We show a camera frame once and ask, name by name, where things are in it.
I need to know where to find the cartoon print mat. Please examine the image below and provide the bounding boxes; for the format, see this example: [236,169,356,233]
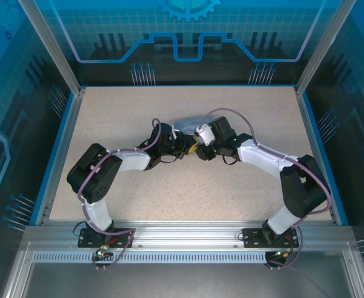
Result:
[172,114,208,133]

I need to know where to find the blue gear print panel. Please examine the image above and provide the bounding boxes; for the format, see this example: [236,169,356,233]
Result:
[23,0,348,87]

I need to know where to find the small circuit board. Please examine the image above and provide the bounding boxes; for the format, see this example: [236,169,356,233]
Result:
[272,248,295,260]
[94,245,115,260]

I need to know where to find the blue circuit print right panel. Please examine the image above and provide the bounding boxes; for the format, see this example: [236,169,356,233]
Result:
[302,0,364,280]

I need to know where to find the blue circuit print panel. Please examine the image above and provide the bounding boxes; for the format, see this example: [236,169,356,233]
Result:
[302,0,364,280]
[0,0,77,246]

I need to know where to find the blue circuit print left panel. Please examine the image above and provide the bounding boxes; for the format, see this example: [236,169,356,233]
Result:
[0,0,77,246]

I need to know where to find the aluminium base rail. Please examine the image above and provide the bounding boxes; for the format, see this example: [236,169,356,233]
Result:
[23,219,353,250]

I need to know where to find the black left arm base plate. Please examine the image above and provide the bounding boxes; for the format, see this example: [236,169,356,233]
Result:
[77,227,136,250]

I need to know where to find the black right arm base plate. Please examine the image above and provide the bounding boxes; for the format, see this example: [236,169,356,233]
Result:
[241,227,301,250]

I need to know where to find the slotted cable duct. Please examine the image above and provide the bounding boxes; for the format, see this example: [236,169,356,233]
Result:
[32,251,271,265]

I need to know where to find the red and black wires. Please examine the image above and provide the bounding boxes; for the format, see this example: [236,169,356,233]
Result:
[105,235,131,250]

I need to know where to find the thin black cable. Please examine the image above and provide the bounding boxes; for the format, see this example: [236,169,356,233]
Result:
[73,220,88,240]

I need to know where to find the aluminium corner post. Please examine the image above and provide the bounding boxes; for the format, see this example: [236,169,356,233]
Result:
[16,0,87,96]
[294,0,348,96]

